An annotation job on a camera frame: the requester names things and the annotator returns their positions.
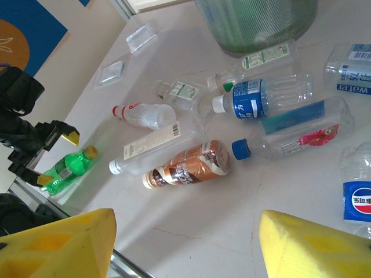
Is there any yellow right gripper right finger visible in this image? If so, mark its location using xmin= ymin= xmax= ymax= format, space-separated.
xmin=258 ymin=210 xmax=371 ymax=278

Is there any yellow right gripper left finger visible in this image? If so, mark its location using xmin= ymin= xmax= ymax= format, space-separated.
xmin=0 ymin=207 xmax=117 ymax=278

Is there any green bottle yellow cap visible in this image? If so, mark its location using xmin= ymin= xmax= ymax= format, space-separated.
xmin=39 ymin=145 xmax=99 ymax=197

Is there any Pepsi label clear bottle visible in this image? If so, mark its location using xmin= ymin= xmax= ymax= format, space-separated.
xmin=339 ymin=141 xmax=371 ymax=240

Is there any clear bottle red label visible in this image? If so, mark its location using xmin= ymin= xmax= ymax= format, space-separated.
xmin=112 ymin=101 xmax=177 ymax=131

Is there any tall clear bottle white label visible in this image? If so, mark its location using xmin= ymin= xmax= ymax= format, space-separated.
xmin=108 ymin=120 xmax=205 ymax=177

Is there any square clear bottle blue cap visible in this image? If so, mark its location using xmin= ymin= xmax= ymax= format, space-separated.
xmin=231 ymin=96 xmax=356 ymax=162

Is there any green-label bottle clear cap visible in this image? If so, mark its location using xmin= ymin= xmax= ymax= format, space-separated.
xmin=151 ymin=79 xmax=216 ymax=117

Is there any brown coffee bottle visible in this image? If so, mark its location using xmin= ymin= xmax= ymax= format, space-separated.
xmin=141 ymin=140 xmax=232 ymax=190

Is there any blue-label bottle white cap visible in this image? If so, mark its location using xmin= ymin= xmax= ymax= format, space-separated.
xmin=211 ymin=72 xmax=316 ymax=120

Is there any pale-blue-label water bottle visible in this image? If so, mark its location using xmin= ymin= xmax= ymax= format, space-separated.
xmin=322 ymin=42 xmax=371 ymax=96

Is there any green-label bottle white cap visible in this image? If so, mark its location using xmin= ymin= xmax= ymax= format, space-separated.
xmin=206 ymin=39 xmax=301 ymax=94

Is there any grey metal mesh bin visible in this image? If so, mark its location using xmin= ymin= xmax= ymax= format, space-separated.
xmin=193 ymin=0 xmax=319 ymax=58

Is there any clear plastic tray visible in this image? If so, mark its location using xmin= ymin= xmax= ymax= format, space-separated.
xmin=126 ymin=21 xmax=159 ymax=53
xmin=95 ymin=59 xmax=129 ymax=87

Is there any aluminium frame post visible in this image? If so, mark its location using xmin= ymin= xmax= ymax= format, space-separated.
xmin=111 ymin=0 xmax=137 ymax=20

